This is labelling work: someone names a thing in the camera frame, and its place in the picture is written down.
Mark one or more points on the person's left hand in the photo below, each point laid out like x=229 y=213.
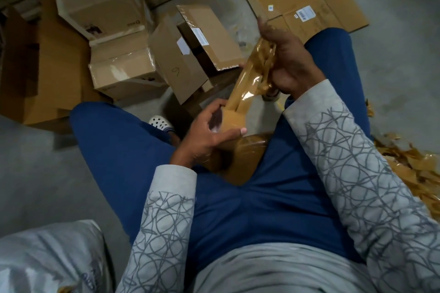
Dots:
x=203 y=138

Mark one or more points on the person's right hand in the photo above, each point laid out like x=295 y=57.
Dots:
x=292 y=59

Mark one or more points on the brown packing tape roll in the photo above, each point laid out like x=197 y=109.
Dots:
x=251 y=80

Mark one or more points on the small cardboard box being taped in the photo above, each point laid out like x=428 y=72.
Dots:
x=124 y=66
x=172 y=63

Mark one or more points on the cardboard box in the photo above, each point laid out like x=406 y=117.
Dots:
x=103 y=1

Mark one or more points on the large black-label cardboard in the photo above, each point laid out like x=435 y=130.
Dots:
x=41 y=76

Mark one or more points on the person's left forearm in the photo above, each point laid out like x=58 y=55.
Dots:
x=161 y=234

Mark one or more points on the person's right forearm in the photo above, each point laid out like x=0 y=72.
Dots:
x=371 y=179

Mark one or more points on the person's left white clog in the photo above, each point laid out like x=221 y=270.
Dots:
x=161 y=123

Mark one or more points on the person's blue trousers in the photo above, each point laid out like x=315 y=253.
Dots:
x=117 y=145

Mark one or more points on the person's grey shirt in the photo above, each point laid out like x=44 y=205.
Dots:
x=282 y=272

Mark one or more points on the crumpled brown tape scraps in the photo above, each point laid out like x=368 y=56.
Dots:
x=412 y=172

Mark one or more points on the brown plastic-wrapped stool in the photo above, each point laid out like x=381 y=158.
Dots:
x=240 y=159

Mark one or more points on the white woven sack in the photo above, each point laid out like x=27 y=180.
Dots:
x=51 y=258

